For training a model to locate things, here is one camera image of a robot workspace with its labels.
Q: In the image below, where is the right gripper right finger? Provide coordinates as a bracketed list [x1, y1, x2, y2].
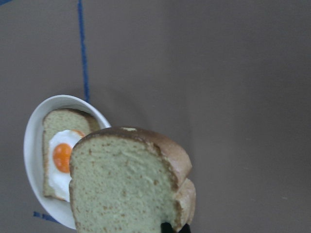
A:
[179, 224, 191, 233]

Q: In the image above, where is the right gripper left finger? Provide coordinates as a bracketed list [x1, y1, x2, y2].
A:
[161, 222, 175, 233]

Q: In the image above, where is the bread slice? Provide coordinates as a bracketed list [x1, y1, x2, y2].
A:
[69, 127, 196, 233]
[42, 109, 100, 199]

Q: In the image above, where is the white round plate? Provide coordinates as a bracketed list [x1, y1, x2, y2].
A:
[24, 95, 111, 229]

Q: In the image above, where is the fried egg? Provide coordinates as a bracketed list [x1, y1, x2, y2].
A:
[47, 130, 85, 202]

